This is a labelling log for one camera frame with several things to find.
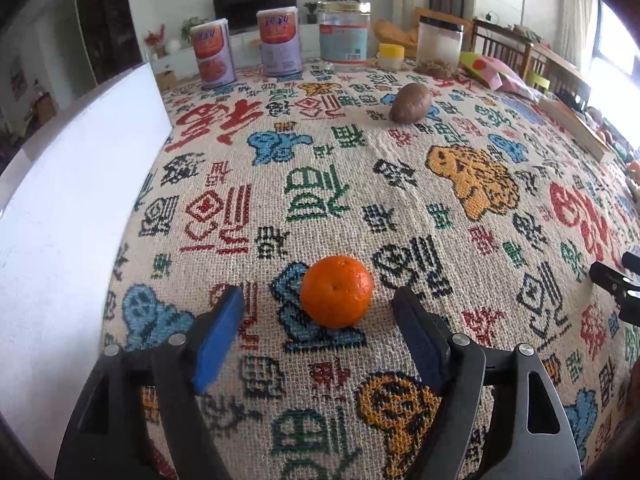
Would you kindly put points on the cluster of bottles and jars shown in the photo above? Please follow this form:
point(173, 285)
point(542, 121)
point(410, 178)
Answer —
point(620, 150)

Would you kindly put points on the small yellow cup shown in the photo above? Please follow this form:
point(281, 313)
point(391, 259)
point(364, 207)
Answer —
point(391, 56)

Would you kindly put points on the black television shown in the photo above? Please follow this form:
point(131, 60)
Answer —
point(240, 5)

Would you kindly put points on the clear glass jar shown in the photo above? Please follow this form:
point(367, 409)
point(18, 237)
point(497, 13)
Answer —
point(344, 32)

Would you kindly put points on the red flower vase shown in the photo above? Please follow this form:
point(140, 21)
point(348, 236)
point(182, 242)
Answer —
point(154, 37)

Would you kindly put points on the orange cover book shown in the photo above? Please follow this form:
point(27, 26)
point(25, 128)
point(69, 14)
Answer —
point(575, 125)

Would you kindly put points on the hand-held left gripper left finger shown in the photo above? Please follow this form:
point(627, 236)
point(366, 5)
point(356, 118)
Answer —
point(220, 340)

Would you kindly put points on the white board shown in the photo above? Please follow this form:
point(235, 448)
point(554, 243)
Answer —
point(65, 235)

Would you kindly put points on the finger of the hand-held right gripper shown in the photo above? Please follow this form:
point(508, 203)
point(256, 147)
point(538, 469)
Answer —
point(612, 277)
point(632, 262)

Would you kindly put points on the purple label tin can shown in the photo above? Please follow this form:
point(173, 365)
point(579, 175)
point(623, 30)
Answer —
point(280, 42)

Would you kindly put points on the framed wall picture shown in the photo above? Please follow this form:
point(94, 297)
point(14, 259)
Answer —
point(17, 77)

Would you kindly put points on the wooden chair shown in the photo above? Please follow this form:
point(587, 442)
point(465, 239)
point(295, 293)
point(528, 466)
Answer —
point(560, 77)
point(495, 45)

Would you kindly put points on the black lid plastic jar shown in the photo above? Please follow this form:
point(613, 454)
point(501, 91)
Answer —
point(439, 45)

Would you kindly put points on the orange label tin can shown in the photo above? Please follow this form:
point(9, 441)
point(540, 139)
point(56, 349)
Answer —
point(214, 55)

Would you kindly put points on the small dark pot plant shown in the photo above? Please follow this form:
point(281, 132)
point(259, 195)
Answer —
point(311, 10)

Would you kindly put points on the white curtain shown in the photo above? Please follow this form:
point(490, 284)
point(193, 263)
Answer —
point(577, 15)

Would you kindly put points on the purple sweet potato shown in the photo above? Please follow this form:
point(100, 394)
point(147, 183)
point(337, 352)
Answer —
point(410, 102)

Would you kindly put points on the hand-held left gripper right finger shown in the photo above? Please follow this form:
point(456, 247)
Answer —
point(420, 340)

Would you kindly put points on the pink snack bag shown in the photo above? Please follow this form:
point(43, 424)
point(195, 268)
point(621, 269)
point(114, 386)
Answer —
point(492, 72)

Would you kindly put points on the pile of brown dried bits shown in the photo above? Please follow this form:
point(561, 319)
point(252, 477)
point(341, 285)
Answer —
point(435, 67)

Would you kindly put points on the orange lounge chair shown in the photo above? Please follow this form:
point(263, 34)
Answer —
point(395, 32)

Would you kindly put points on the small orange tangerine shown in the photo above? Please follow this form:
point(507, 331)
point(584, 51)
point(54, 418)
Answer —
point(337, 291)

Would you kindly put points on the window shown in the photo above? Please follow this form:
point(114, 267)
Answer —
point(617, 45)

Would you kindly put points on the black tall cabinet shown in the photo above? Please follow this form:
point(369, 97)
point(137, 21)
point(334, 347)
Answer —
point(105, 15)

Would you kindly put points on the white round lamp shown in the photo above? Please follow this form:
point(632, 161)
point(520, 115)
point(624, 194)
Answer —
point(172, 46)

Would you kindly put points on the printed woven tablecloth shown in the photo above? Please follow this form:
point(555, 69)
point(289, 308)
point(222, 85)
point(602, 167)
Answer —
point(350, 200)

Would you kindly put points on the green potted plant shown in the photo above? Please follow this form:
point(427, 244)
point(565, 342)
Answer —
point(192, 26)

